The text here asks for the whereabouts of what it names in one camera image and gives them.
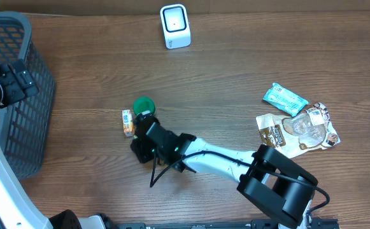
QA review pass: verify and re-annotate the small orange carton box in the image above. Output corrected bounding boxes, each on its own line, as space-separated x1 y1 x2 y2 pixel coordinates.
122 109 134 137

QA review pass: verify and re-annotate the green lid seasoning jar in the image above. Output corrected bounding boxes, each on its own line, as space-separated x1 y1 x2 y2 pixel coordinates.
132 97 156 115

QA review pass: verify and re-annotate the teal snack packet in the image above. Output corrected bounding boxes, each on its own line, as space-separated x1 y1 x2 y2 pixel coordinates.
263 83 309 117

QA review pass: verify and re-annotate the cream brown snack pouch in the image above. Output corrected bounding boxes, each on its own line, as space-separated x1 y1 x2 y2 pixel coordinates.
256 102 341 158

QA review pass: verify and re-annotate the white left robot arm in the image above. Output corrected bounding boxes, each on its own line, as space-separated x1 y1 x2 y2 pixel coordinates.
0 59 106 229

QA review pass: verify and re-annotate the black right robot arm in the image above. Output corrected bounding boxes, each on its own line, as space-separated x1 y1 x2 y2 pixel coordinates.
131 111 330 228

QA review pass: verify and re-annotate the white barcode scanner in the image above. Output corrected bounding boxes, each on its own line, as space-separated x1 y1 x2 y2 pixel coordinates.
160 4 191 50

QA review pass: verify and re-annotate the grey plastic mesh basket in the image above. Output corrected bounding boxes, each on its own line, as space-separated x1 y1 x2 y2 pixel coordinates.
0 11 56 179

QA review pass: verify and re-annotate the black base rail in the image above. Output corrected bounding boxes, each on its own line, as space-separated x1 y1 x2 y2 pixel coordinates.
116 218 341 229

